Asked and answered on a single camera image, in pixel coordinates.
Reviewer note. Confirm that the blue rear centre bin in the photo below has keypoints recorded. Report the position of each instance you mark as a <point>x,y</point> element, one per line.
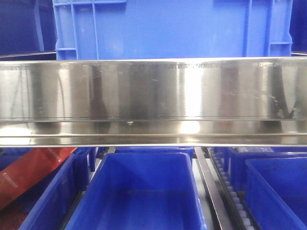
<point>175,149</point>

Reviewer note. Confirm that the blue centre shelf bin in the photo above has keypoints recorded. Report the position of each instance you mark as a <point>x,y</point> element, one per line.
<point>141,191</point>

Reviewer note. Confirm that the blue shelf bin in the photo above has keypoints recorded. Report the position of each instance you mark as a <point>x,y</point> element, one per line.
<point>276,193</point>
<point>141,191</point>
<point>46,204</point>

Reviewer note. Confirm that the blue rear right bin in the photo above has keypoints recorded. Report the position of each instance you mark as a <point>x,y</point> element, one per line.
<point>236,160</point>

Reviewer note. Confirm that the blue left shelf bin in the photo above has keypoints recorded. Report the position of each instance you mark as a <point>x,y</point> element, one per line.
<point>46,204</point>

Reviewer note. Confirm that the blue right shelf bin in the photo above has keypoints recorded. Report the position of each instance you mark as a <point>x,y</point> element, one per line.
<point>276,193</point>

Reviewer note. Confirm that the large blue upper crate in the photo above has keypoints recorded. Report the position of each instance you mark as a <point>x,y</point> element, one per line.
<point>140,29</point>

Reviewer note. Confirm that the metal roller track divider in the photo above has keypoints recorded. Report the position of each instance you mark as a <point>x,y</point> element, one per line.
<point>223,207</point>

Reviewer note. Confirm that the red flat package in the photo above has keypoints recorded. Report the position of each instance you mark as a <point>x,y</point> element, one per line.
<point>30,169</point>

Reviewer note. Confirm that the dark blue upper left crate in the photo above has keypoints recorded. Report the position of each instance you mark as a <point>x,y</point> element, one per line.
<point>26,26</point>

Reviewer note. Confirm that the stainless steel shelf rail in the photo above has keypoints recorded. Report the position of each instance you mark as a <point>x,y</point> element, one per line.
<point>253,101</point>

